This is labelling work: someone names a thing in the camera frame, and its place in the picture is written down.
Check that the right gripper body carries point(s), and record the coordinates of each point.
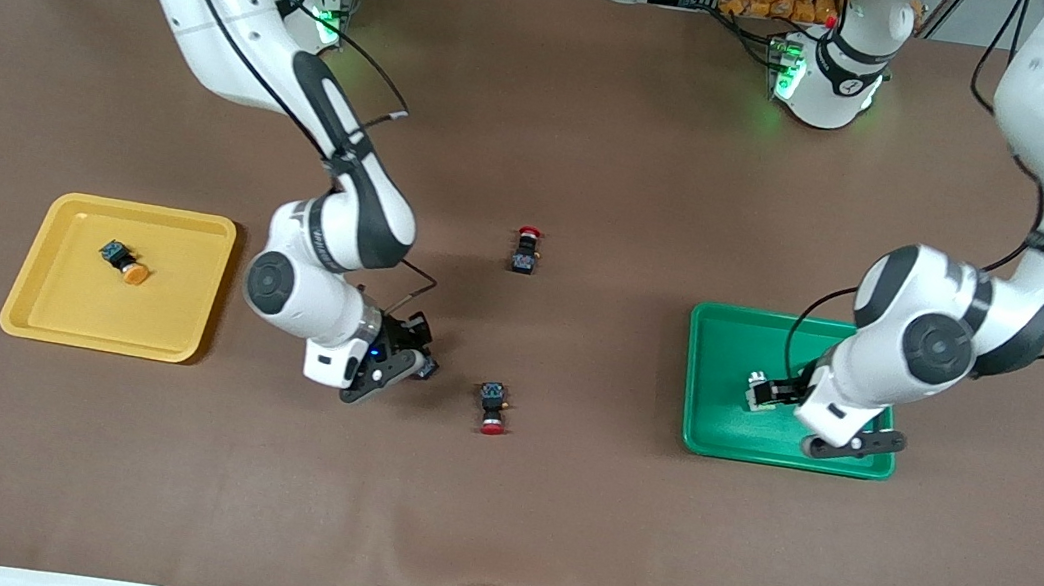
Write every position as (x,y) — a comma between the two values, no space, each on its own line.
(399,334)

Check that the yellow push button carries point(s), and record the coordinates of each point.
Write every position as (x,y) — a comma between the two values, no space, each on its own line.
(429,371)
(125,262)

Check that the green push button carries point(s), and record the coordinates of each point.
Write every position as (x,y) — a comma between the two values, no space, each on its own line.
(755,392)

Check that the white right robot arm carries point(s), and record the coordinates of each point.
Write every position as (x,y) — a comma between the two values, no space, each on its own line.
(235,23)

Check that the green plastic tray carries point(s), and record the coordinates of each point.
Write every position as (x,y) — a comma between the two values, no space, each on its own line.
(717,420)

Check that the red push button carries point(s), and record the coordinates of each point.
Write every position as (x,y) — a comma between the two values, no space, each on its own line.
(527,251)
(494,408)

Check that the yellow plastic tray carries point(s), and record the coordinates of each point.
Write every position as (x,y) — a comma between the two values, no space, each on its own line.
(167,307)

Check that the brown table mat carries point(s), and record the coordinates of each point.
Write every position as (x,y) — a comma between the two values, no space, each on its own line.
(493,511)

